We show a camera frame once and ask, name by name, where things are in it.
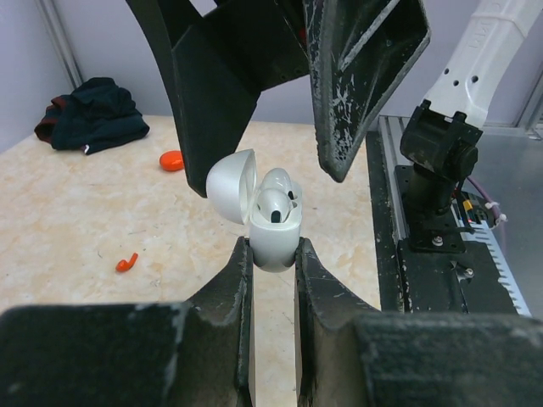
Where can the white earbud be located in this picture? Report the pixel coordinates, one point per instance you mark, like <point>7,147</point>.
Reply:
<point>274,205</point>
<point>278,178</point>

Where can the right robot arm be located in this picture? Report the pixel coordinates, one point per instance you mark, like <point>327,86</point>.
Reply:
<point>444,129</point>

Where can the orange earbud charging case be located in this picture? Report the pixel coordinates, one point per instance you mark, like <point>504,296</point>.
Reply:
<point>171,161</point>

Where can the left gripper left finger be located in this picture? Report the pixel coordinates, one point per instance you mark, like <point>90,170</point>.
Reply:
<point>196,352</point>

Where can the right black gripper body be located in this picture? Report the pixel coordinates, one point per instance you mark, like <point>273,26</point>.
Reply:
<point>261,42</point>

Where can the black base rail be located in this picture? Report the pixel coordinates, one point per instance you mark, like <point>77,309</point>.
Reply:
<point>450,262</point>

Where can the dark blue cloth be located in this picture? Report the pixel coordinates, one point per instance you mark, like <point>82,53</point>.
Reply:
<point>96,116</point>

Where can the white earbud charging case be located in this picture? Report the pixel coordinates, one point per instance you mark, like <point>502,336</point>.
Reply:
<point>254,220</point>

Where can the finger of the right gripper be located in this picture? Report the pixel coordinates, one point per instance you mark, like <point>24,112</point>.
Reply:
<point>211,109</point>
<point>359,52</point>

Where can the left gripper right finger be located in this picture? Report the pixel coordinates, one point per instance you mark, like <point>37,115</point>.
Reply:
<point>351,354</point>

